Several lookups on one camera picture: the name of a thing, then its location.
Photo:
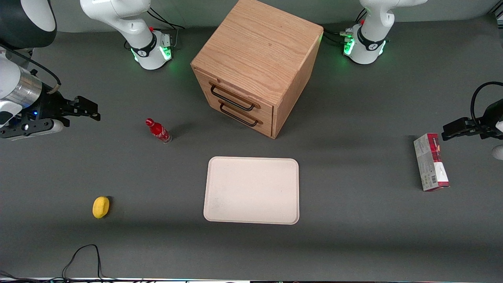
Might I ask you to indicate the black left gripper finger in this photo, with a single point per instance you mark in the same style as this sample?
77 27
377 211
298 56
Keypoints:
459 127

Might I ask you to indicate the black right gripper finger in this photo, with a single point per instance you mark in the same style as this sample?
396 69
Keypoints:
87 109

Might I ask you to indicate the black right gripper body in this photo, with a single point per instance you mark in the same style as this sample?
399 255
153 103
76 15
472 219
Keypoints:
46 106

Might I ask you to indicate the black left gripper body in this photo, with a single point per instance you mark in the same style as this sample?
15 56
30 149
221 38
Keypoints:
489 118

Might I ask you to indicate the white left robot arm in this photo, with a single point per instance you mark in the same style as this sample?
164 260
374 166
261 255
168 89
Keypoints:
369 35

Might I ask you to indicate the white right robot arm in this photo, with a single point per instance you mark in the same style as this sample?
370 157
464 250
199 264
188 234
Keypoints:
118 11

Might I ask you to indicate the oak wooden drawer cabinet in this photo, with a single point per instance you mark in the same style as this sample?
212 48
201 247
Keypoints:
259 43

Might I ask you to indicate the red tartan shortbread box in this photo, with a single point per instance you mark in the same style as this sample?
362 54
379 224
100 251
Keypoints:
430 163

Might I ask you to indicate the red soda bottle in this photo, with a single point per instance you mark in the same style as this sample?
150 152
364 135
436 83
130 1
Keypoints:
157 129

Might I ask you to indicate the yellow lemon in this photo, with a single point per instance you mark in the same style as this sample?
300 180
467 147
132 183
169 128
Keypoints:
100 207

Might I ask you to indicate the beige plastic tray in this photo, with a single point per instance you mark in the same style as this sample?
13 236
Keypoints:
251 190

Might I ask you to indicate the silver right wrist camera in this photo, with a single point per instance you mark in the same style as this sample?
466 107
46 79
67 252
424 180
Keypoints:
51 127

